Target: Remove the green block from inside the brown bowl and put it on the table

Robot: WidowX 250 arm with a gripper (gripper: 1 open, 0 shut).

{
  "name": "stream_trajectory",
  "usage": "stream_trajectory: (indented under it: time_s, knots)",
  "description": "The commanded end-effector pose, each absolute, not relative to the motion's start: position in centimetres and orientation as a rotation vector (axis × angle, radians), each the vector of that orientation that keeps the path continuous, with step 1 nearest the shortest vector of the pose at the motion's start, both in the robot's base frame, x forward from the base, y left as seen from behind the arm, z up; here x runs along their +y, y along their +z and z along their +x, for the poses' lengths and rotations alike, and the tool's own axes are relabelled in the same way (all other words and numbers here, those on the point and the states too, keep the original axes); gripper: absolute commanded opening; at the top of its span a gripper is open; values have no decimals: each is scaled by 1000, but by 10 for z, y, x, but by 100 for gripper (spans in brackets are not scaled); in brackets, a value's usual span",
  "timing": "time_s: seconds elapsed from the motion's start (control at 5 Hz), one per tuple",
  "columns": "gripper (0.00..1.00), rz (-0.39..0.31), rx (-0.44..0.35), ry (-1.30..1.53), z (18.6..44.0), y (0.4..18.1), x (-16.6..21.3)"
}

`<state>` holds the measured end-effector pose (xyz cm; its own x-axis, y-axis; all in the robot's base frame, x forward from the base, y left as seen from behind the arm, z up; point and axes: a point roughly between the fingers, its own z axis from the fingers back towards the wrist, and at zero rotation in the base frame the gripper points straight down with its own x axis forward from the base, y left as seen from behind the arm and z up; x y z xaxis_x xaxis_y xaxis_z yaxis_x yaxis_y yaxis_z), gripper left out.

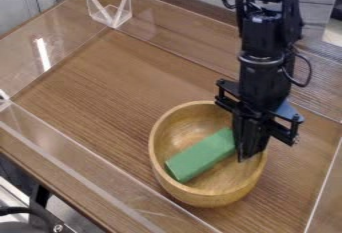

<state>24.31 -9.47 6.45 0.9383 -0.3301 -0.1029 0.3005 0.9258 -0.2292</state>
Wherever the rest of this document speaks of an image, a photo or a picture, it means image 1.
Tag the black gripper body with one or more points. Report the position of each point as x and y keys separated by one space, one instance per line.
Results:
x=258 y=96

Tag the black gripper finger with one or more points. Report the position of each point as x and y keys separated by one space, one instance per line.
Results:
x=246 y=136
x=264 y=136

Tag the green rectangular block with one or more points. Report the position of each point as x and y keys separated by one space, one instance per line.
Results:
x=200 y=157

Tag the brown wooden bowl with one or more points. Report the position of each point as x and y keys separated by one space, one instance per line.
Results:
x=229 y=181

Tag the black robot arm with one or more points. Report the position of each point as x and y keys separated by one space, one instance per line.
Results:
x=270 y=28

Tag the black table leg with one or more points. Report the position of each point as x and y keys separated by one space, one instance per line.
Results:
x=41 y=195

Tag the clear acrylic tray wall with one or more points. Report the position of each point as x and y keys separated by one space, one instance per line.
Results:
x=91 y=73

